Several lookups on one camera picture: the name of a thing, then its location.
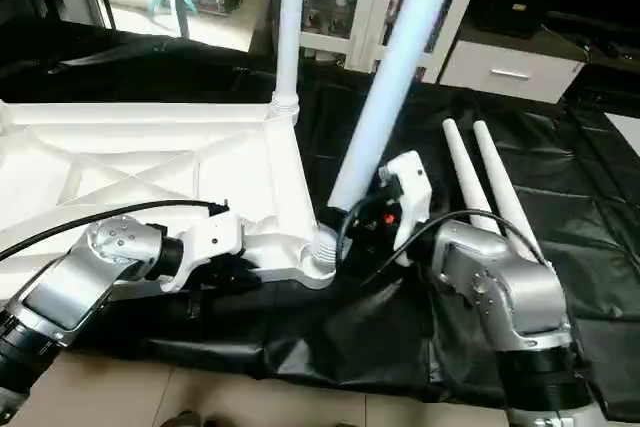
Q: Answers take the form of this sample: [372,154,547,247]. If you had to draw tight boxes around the white plastic table leg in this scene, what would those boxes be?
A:
[441,117,503,238]
[272,0,307,128]
[471,120,547,260]
[314,0,467,270]

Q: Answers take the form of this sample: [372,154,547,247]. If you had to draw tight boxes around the white plastic table top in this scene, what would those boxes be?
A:
[0,97,343,294]

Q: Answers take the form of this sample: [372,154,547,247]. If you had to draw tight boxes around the black work mat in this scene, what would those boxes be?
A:
[0,19,640,423]

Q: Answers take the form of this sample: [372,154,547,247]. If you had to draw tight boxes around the white drawer unit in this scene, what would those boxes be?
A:
[438,37,587,106]

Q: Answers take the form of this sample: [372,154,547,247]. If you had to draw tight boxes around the white flat board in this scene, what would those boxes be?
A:
[604,111,640,160]

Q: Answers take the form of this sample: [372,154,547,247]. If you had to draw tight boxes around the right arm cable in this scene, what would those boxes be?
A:
[334,195,553,284]

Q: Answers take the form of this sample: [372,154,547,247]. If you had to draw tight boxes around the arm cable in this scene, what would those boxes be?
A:
[0,199,233,264]
[334,195,553,284]

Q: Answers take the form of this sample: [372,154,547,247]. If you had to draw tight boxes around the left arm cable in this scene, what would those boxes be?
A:
[0,199,233,264]

